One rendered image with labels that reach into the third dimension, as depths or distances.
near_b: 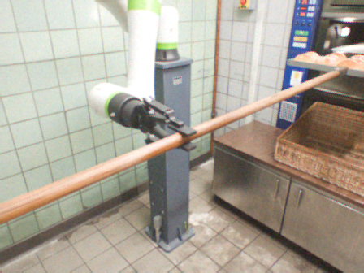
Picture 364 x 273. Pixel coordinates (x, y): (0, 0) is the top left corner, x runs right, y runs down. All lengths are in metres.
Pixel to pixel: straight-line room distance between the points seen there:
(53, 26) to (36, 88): 0.35
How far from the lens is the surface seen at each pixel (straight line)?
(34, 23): 1.76
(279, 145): 1.82
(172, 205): 1.83
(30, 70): 1.78
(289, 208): 1.91
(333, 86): 2.12
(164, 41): 1.46
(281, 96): 0.98
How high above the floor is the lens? 1.48
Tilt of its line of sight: 26 degrees down
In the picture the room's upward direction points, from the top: straight up
